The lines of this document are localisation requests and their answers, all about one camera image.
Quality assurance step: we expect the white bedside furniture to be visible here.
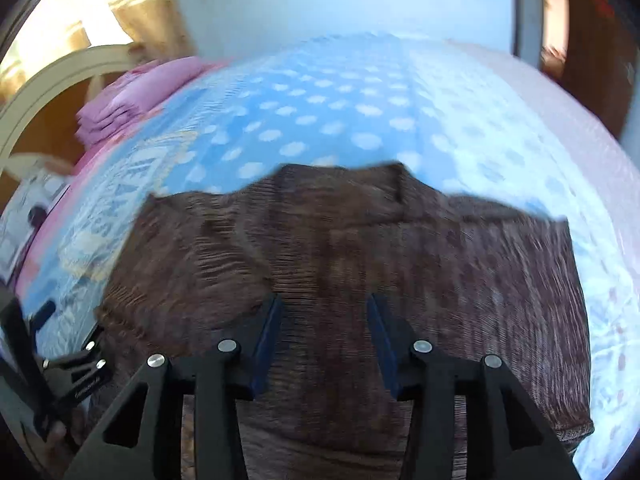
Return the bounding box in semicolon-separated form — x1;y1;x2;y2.
0;160;71;281

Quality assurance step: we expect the dark door frame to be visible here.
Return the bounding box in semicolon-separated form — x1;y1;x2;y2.
512;0;546;68

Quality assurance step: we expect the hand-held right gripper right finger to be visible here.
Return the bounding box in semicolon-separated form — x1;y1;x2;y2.
366;294;583;480

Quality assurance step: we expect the brown knitted sweater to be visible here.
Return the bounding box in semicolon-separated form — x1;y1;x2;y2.
97;160;596;480

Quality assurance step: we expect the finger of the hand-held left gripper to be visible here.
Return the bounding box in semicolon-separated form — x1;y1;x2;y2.
42;325;110;407

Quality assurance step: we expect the blue polka dot blanket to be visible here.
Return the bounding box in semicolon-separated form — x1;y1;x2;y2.
20;32;636;480

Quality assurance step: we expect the yellow patterned curtain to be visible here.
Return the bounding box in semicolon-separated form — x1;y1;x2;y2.
0;0;196;106

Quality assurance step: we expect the cream curved headboard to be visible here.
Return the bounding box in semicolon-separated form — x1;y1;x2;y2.
0;42;151;191

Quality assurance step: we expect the brown wooden door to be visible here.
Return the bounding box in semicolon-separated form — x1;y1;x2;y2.
565;0;640;136

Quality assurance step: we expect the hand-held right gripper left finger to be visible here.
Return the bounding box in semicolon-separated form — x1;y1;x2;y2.
65;294;285;480

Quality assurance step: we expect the pink pillow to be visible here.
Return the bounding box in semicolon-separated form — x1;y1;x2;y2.
75;56;231;148

